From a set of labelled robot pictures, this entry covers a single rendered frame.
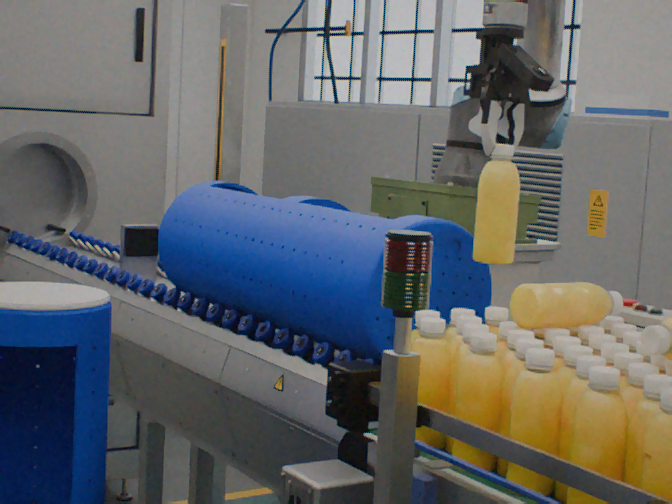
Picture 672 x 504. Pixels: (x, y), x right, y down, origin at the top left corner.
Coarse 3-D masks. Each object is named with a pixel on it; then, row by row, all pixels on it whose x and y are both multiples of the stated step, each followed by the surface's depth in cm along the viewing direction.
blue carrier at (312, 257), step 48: (192, 192) 278; (240, 192) 264; (192, 240) 264; (240, 240) 247; (288, 240) 232; (336, 240) 220; (432, 240) 214; (192, 288) 272; (240, 288) 247; (288, 288) 229; (336, 288) 215; (432, 288) 214; (480, 288) 220; (336, 336) 220; (384, 336) 210
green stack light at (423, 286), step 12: (384, 276) 158; (396, 276) 156; (408, 276) 156; (420, 276) 156; (384, 288) 158; (396, 288) 156; (408, 288) 156; (420, 288) 157; (384, 300) 158; (396, 300) 157; (408, 300) 156; (420, 300) 157
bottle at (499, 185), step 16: (496, 160) 203; (480, 176) 204; (496, 176) 201; (512, 176) 202; (480, 192) 203; (496, 192) 201; (512, 192) 202; (480, 208) 203; (496, 208) 201; (512, 208) 202; (480, 224) 203; (496, 224) 202; (512, 224) 203; (480, 240) 203; (496, 240) 202; (512, 240) 203; (480, 256) 203; (496, 256) 202; (512, 256) 204
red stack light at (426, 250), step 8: (384, 240) 158; (392, 240) 157; (384, 248) 158; (392, 248) 156; (400, 248) 156; (408, 248) 156; (416, 248) 156; (424, 248) 156; (432, 248) 158; (384, 256) 158; (392, 256) 157; (400, 256) 156; (408, 256) 156; (416, 256) 156; (424, 256) 156; (384, 264) 158; (392, 264) 157; (400, 264) 156; (408, 264) 156; (416, 264) 156; (424, 264) 157; (408, 272) 156; (416, 272) 156; (424, 272) 157
